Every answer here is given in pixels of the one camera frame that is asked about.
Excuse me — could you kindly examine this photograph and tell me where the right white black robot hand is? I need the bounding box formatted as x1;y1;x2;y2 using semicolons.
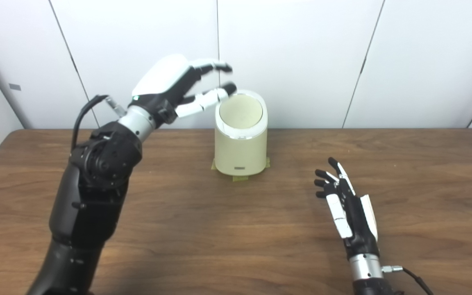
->
314;157;379;259

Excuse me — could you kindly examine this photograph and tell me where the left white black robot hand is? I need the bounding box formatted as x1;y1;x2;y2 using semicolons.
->
129;54;237;128

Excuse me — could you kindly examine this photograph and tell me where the round cream bin lid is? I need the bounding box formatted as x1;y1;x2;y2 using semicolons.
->
219;93;263;129

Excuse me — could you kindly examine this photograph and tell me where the cream-colored trash bin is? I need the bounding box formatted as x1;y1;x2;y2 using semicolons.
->
214;89;268;177

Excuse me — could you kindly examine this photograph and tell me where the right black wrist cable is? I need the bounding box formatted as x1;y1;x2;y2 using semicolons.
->
381;265;434;295

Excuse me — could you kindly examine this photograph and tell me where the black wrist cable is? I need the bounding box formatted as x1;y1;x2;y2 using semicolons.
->
70;95;127;154
381;265;434;295

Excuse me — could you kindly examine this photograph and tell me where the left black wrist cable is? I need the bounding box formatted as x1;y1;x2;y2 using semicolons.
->
70;95;127;154

